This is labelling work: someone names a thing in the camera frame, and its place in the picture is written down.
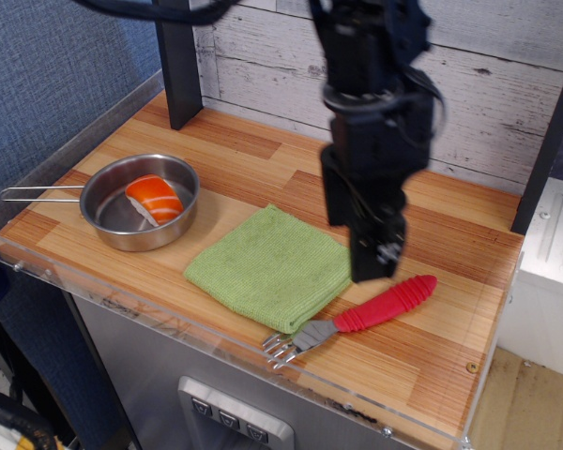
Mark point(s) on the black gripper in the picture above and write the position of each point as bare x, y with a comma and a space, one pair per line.
378, 141

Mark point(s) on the green towel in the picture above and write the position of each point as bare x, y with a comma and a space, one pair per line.
274, 269

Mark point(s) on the red handled metal fork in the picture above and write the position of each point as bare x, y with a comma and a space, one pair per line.
397, 300

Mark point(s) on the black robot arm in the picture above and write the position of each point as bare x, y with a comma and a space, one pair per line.
369, 47

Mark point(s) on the white ribbed box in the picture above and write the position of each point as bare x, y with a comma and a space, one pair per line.
532, 323

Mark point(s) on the salmon sushi toy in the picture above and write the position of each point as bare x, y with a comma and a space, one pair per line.
154, 199

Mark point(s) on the silver button control panel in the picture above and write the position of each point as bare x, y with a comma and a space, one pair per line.
219, 421

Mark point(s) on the small steel pan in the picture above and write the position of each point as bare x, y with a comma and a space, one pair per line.
102, 204

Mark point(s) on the clear acrylic front guard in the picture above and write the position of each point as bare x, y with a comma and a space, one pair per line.
144, 350

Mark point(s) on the yellow black object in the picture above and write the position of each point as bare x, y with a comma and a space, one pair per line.
38, 442

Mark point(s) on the black left vertical post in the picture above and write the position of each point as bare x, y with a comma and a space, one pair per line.
180, 72

